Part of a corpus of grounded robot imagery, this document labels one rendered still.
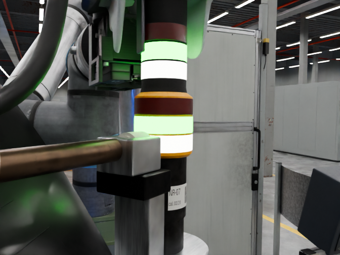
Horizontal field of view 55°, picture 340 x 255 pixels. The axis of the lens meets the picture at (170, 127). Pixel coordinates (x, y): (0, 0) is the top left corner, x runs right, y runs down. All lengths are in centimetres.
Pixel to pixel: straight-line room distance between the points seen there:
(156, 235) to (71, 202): 6
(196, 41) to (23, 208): 17
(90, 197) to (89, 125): 55
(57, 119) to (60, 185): 25
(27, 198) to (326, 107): 1017
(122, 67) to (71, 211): 13
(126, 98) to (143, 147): 66
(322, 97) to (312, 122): 80
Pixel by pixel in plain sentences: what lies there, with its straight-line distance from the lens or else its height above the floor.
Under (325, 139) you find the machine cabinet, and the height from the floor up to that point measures 59.
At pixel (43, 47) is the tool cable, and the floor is 143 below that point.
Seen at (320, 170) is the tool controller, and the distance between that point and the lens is 91.
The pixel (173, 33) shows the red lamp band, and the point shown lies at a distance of 23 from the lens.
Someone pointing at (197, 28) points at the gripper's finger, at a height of 146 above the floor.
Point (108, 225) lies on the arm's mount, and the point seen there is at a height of 106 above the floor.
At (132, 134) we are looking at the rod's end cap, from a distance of 21.
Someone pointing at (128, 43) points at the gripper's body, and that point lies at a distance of 30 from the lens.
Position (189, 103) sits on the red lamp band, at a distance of 23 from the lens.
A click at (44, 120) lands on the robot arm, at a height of 138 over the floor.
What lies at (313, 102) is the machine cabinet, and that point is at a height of 167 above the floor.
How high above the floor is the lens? 140
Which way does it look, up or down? 3 degrees down
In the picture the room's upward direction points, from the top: 1 degrees clockwise
